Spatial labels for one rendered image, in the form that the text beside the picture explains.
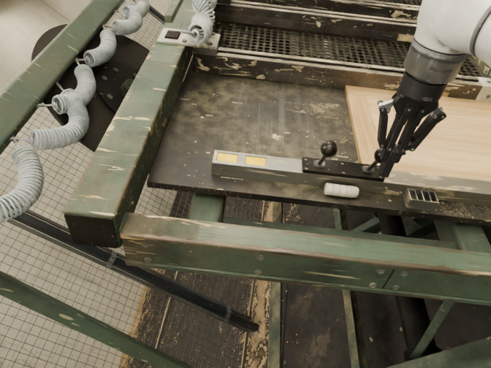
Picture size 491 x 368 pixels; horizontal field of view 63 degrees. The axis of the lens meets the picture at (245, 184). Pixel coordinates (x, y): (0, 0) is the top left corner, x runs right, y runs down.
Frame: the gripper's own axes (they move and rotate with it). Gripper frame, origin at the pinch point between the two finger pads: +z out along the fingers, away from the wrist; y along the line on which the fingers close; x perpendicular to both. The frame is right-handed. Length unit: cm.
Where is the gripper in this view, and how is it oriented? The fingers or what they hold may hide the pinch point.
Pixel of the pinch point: (388, 161)
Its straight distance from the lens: 89.5
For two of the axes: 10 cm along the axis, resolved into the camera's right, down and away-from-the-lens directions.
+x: 0.7, -6.9, 7.2
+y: 9.9, 1.1, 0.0
